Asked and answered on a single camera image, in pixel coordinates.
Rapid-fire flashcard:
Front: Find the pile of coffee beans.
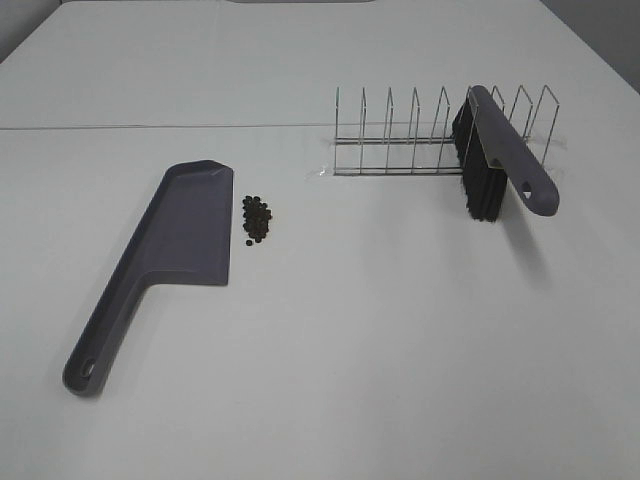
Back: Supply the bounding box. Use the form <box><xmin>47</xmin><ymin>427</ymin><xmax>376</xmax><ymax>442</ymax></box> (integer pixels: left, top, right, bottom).
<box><xmin>242</xmin><ymin>195</ymin><xmax>273</xmax><ymax>247</ymax></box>

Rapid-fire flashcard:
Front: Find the grey plastic dustpan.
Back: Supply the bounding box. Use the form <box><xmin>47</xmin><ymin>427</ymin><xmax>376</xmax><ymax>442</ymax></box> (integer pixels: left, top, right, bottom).
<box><xmin>62</xmin><ymin>160</ymin><xmax>234</xmax><ymax>397</ymax></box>

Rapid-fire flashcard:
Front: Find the clear adhesive tape left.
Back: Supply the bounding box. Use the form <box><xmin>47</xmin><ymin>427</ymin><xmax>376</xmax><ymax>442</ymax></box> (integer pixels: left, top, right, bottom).
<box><xmin>305</xmin><ymin>137</ymin><xmax>336</xmax><ymax>181</ymax></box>

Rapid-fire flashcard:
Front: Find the clear adhesive tape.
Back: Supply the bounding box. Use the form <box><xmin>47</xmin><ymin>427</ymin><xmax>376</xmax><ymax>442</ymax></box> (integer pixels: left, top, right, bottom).
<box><xmin>528</xmin><ymin>134</ymin><xmax>568</xmax><ymax>190</ymax></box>
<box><xmin>305</xmin><ymin>137</ymin><xmax>336</xmax><ymax>181</ymax></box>

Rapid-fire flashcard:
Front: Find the clear adhesive tape right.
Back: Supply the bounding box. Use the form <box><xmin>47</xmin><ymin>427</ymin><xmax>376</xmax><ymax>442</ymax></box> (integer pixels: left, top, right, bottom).
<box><xmin>528</xmin><ymin>134</ymin><xmax>568</xmax><ymax>190</ymax></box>

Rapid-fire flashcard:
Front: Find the metal wire rack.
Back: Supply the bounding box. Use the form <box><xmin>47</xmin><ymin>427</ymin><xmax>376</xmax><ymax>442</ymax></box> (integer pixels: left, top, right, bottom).
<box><xmin>326</xmin><ymin>85</ymin><xmax>560</xmax><ymax>177</ymax></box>

